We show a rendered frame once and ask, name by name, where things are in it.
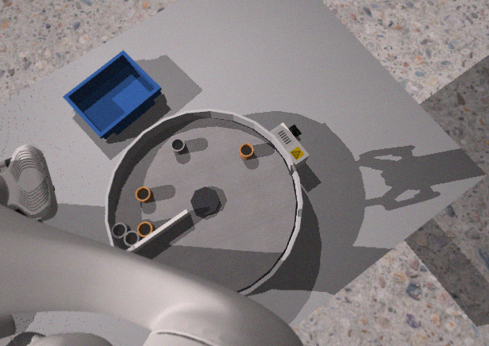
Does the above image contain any grey round turntable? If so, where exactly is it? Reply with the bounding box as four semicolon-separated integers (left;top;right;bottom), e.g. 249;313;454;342
105;109;309;295

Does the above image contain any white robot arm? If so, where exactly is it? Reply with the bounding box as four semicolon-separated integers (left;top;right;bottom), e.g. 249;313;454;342
0;144;303;346

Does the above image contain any blue open crate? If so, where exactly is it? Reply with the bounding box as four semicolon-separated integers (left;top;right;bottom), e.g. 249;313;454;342
66;50;165;143

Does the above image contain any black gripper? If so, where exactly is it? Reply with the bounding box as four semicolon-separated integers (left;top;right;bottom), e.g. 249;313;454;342
0;158;28;217

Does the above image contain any grey metal ring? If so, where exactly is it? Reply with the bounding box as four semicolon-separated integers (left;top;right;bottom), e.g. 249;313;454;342
124;231;143;247
171;138;187;155
112;223;131;239

